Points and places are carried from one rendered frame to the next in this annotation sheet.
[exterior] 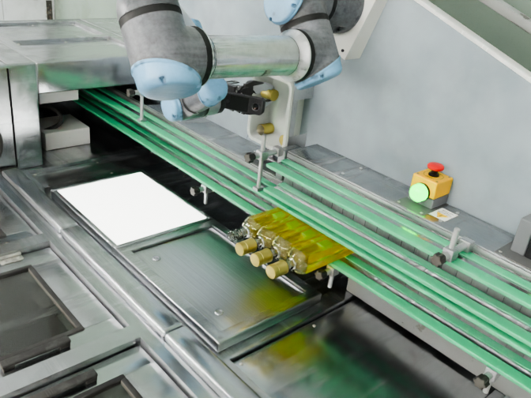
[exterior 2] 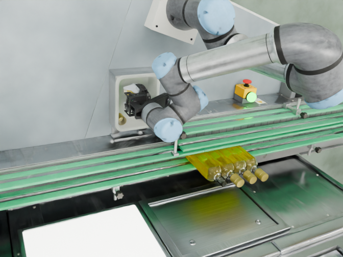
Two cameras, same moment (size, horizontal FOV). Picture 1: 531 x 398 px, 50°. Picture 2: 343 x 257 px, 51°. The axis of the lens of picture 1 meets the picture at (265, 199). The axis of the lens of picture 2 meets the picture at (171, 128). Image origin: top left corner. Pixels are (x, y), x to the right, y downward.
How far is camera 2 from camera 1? 1.65 m
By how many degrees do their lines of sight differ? 65
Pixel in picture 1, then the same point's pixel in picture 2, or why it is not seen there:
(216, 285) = (228, 217)
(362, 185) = (227, 110)
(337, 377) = (294, 195)
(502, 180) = not seen: hidden behind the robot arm
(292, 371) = (294, 209)
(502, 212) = (268, 86)
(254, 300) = (244, 204)
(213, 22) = (13, 56)
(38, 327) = not seen: outside the picture
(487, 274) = (306, 110)
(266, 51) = not seen: hidden behind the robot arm
